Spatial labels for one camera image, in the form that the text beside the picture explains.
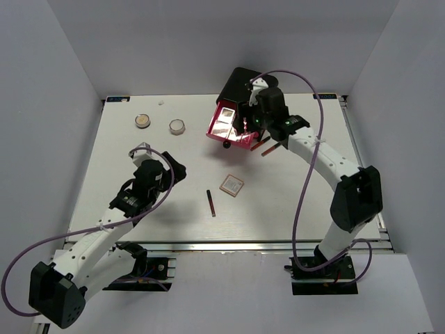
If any pink drawer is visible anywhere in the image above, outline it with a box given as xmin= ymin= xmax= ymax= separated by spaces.
xmin=206 ymin=100 xmax=260 ymax=150

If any square palette label side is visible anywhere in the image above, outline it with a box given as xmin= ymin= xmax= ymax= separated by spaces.
xmin=219 ymin=174 xmax=244 ymax=198

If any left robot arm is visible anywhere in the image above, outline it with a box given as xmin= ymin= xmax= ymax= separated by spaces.
xmin=29 ymin=151 xmax=186 ymax=329

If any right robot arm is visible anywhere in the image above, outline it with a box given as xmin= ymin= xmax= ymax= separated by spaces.
xmin=233 ymin=87 xmax=383 ymax=278

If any black drawer cabinet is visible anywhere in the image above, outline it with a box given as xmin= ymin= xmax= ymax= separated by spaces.
xmin=216 ymin=67 xmax=261 ymax=110

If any dark red lip gloss tube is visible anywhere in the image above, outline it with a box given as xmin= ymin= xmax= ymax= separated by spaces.
xmin=206 ymin=189 xmax=216 ymax=217

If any round gold powder compact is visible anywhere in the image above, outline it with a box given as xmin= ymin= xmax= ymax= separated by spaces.
xmin=134 ymin=113 xmax=151 ymax=129

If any right blue table sticker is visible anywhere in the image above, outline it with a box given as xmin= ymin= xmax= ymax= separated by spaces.
xmin=313 ymin=93 xmax=338 ymax=100

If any blue table sticker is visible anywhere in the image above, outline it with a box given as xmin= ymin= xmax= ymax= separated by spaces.
xmin=313 ymin=93 xmax=338 ymax=100
xmin=106 ymin=96 xmax=130 ymax=103

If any left blue table sticker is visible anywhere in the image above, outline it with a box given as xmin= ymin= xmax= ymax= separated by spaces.
xmin=106 ymin=96 xmax=130 ymax=103

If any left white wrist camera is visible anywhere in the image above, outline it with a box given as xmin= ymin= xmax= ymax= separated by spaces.
xmin=129 ymin=142 xmax=153 ymax=168

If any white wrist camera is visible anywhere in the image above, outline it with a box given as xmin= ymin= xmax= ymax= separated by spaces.
xmin=248 ymin=77 xmax=269 ymax=106
xmin=129 ymin=142 xmax=153 ymax=168

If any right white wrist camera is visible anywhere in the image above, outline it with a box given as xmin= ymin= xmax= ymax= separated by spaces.
xmin=248 ymin=77 xmax=269 ymax=106

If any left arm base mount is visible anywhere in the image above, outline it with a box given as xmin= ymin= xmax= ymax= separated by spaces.
xmin=102 ymin=241 xmax=176 ymax=292

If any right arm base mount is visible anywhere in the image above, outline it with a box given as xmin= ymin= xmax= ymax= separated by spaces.
xmin=284 ymin=255 xmax=358 ymax=296

